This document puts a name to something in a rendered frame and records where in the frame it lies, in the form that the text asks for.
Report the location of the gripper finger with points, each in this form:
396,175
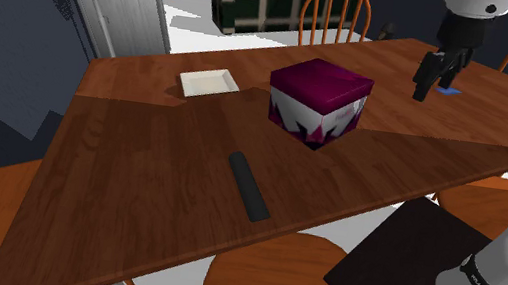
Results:
426,76
451,69

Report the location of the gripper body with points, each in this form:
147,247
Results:
460,31

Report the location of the small blue flat card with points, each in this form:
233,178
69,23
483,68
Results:
448,91

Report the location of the purple and white box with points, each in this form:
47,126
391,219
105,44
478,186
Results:
320,84

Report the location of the green plaid sofa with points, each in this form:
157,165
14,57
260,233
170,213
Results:
272,2

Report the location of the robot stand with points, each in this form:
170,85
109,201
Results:
403,275

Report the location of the black remote control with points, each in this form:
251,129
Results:
248,186

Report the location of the white square plate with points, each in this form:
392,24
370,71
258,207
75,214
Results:
208,82

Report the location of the wooden dining table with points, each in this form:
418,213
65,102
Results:
132,170

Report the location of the white metal shelf unit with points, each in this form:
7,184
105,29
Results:
123,16

